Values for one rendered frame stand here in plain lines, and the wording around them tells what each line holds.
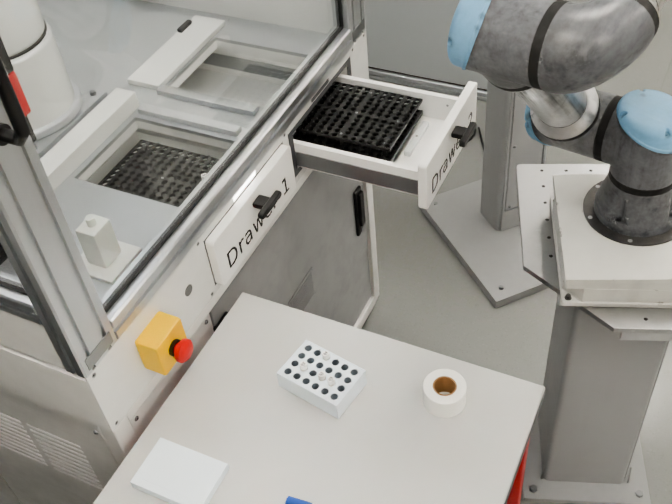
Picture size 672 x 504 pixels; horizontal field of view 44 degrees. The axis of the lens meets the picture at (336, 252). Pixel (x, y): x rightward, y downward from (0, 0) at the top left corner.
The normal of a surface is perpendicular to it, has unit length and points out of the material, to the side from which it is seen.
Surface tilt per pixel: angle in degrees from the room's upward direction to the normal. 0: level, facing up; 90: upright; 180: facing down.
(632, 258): 2
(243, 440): 0
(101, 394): 90
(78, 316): 90
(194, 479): 0
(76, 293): 90
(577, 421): 90
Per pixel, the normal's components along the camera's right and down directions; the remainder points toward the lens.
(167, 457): -0.08, -0.70
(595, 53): 0.11, 0.40
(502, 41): -0.57, 0.24
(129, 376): 0.90, 0.26
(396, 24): -0.44, 0.66
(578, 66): -0.05, 0.61
